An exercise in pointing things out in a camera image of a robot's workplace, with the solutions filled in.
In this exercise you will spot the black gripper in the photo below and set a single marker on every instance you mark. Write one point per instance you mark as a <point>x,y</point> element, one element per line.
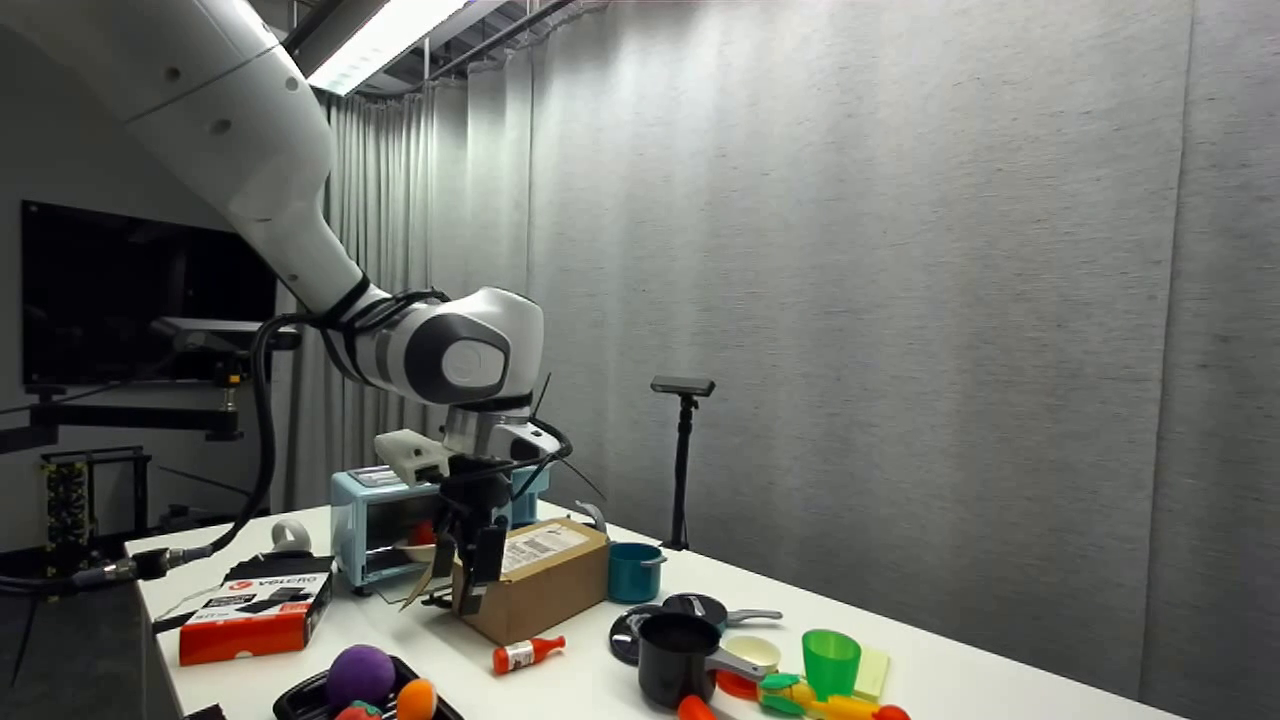
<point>472,514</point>

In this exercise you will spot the orange stuffed fruit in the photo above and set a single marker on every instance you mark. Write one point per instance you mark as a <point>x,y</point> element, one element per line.
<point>417,698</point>

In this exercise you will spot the purple stuffed fruit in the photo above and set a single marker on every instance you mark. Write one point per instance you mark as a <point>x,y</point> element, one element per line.
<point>363,672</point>

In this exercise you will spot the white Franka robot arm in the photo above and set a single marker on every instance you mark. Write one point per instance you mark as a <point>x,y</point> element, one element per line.
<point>240,132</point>

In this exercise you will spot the red stuffed fruit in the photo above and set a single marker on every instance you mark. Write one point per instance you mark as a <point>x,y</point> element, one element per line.
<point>352,714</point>

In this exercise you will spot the red toy inside oven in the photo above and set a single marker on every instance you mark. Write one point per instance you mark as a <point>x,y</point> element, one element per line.
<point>425,533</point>

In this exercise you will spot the cardboard box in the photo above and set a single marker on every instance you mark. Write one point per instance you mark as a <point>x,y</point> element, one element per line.
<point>547,583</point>

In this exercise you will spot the light blue cup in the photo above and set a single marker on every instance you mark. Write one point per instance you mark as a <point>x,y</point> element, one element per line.
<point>532,496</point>

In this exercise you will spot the teal toy pot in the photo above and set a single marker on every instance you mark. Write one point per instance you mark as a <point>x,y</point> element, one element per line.
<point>632,572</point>

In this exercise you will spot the grey tape roll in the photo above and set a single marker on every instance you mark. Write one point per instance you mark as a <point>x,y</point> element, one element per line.
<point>288,538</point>

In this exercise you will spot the black flat pouch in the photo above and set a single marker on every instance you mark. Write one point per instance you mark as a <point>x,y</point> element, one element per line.
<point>281,564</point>

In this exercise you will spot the purple plush toy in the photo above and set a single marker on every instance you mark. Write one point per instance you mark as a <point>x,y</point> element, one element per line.
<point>297,700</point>

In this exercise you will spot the black toy pot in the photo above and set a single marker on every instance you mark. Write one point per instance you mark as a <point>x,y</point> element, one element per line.
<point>679,662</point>

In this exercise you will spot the red flat box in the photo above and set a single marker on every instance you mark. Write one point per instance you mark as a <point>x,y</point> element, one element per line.
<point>244,630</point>

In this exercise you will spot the black toy frying pan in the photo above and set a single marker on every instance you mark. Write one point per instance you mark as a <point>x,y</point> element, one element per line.
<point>707,609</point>

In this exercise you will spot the orange-red toy carrot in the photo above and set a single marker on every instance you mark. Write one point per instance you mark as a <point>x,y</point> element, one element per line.
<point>695,709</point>

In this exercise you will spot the small white bowl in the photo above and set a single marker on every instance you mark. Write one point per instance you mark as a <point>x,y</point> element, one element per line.
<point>748,654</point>

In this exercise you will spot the small green toy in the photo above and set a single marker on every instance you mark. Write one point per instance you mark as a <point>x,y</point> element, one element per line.
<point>777,695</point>

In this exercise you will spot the grey curtain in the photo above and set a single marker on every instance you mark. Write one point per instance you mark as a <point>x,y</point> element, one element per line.
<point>586,267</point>

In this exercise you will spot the green translucent cup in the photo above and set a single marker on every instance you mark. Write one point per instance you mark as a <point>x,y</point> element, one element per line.
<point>831,662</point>

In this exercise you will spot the yellow orange toy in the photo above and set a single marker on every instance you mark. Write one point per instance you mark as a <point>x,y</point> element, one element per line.
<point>834,704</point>

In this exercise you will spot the small red toy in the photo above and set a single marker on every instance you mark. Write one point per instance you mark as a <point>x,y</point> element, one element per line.
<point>888,714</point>

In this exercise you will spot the black monitor screen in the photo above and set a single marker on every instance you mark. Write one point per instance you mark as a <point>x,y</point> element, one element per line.
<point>135,295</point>

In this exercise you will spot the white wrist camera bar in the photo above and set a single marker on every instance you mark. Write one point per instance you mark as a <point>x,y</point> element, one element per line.
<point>406,454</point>

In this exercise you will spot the black camera tripod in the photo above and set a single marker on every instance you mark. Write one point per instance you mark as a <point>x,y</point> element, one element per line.
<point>683,454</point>

